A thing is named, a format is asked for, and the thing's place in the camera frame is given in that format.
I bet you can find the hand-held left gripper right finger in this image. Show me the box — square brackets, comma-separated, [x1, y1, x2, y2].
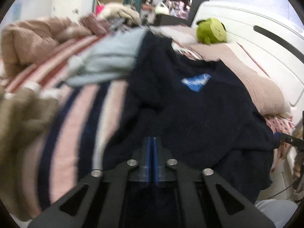
[152, 137, 276, 228]

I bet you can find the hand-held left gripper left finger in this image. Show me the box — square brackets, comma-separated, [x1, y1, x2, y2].
[28, 137, 152, 228]

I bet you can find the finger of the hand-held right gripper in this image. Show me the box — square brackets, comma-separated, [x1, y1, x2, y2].
[279, 133, 304, 148]

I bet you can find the navy sweater with blue patch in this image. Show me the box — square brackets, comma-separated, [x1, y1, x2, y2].
[102, 30, 283, 228]

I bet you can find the person's right hand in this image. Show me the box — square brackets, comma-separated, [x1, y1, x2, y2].
[293, 157, 302, 179]

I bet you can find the white red spotted sheet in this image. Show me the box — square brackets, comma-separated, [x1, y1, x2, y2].
[264, 114, 296, 171]

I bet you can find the pink ribbed pillow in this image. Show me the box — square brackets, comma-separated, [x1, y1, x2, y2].
[190, 41, 291, 117]

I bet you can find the pink navy striped garment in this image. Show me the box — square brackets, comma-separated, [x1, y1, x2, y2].
[36, 78, 130, 212]

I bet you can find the light blue garment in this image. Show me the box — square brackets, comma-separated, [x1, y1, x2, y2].
[65, 28, 149, 87]

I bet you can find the white bed headboard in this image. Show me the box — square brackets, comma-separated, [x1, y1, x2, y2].
[191, 1, 304, 107]

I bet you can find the tan garment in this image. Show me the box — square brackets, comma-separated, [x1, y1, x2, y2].
[0, 85, 60, 221]

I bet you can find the green plush toy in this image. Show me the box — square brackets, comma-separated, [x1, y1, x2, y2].
[196, 18, 228, 45]

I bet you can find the red white striped bed sheet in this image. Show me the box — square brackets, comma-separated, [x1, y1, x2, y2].
[0, 34, 112, 93]

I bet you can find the mauve garment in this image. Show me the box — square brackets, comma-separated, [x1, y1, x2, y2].
[79, 14, 112, 36]

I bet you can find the cream knit garment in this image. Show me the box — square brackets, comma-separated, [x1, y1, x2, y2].
[98, 3, 140, 25]

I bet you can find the pink ribbed duvet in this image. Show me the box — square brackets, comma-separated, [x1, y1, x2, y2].
[0, 17, 95, 76]

